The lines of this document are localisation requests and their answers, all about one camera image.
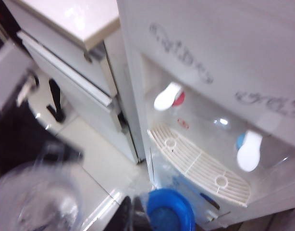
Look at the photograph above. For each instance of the red hot water tap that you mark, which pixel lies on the red hot water tap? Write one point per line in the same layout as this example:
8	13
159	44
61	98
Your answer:
165	96

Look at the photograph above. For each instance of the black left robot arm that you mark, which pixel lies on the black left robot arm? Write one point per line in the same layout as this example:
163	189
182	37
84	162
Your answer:
22	144

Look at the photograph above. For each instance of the white water dispenser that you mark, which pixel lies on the white water dispenser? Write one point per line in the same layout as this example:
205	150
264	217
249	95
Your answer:
210	36

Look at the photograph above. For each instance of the white desk drawer cabinet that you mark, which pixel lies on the white desk drawer cabinet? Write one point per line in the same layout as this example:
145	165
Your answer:
89	96

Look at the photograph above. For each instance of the clear plastic mug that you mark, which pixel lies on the clear plastic mug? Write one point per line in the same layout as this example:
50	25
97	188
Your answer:
46	199

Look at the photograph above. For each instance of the blue cold water tap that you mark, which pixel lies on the blue cold water tap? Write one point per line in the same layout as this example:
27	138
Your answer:
248	154

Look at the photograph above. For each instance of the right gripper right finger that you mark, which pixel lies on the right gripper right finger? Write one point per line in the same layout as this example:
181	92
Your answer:
140	214

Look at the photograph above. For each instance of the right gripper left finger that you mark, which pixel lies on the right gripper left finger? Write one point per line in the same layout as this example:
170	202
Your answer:
124	216

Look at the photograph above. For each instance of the black floor stand foot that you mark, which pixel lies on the black floor stand foot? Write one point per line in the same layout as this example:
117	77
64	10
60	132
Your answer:
56	106

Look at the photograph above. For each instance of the blue round jug cap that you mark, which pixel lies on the blue round jug cap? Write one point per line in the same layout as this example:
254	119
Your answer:
169	204

